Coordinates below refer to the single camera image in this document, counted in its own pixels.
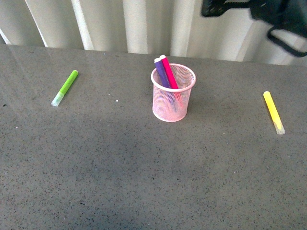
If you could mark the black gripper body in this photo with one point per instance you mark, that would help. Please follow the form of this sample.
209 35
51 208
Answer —
287 15

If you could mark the white pleated curtain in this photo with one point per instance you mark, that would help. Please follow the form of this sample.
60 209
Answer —
170 27

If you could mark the green marker pen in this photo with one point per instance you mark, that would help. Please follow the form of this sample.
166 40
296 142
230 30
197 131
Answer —
65 87

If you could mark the pink marker pen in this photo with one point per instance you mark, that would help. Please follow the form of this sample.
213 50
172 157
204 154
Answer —
171 78

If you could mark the pink mesh cup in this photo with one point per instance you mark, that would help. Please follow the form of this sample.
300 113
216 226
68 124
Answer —
171 105

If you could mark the purple marker pen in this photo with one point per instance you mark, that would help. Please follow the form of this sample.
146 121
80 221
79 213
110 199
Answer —
164 81

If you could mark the yellow marker pen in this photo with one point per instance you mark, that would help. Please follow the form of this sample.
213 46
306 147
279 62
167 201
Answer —
274 113

